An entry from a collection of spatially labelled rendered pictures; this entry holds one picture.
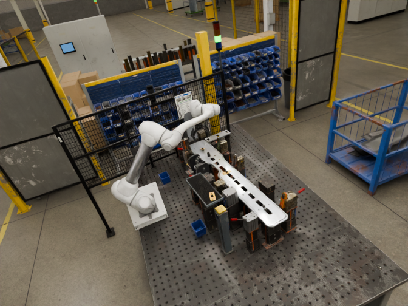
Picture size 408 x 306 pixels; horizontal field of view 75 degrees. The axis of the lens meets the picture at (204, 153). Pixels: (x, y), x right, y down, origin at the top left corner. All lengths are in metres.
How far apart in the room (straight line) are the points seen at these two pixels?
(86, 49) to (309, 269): 7.85
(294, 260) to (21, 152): 3.63
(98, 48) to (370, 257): 7.97
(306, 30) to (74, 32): 6.07
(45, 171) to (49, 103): 1.04
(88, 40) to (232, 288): 7.66
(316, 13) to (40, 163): 4.68
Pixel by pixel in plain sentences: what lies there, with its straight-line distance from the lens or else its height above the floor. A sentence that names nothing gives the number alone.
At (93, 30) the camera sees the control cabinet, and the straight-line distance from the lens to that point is 8.59.
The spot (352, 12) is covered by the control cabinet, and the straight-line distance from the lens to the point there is 12.89.
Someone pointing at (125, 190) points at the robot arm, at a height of 1.14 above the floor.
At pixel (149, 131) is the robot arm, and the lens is 2.06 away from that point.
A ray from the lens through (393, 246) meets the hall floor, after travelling 3.36.
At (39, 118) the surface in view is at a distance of 4.09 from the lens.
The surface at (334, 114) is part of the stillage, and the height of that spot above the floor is 0.79.
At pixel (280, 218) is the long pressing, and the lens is 2.01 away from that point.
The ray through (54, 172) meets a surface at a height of 0.47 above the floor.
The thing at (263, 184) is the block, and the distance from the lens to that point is 2.23.
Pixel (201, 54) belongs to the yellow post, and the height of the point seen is 1.78.
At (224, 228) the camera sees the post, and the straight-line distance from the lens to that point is 1.99.
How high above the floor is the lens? 2.51
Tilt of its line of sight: 34 degrees down
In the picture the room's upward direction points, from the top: 11 degrees counter-clockwise
